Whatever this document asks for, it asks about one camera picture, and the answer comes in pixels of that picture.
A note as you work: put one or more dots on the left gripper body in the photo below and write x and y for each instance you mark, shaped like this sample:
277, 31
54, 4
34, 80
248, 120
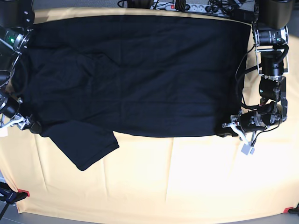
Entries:
252, 121

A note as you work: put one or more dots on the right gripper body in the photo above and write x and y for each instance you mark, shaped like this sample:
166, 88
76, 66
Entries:
23, 123

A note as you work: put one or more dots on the black T-shirt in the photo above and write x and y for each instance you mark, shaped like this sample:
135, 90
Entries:
155, 76

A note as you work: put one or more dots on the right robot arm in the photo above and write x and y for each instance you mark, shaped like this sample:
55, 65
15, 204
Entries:
16, 26

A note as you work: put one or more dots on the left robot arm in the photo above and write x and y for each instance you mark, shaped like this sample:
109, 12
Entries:
271, 37

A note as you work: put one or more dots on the red black clamp left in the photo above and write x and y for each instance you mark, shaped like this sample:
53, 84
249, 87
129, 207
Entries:
10, 196

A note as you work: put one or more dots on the red black clamp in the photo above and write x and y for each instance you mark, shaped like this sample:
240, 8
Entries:
10, 196
292, 210

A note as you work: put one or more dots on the yellow table cloth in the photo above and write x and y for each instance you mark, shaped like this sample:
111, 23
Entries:
159, 180

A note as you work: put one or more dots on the red black clamp right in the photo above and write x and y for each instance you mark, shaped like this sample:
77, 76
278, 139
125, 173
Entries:
292, 210

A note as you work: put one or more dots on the white power strip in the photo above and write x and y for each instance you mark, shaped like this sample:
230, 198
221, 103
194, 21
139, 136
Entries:
194, 8

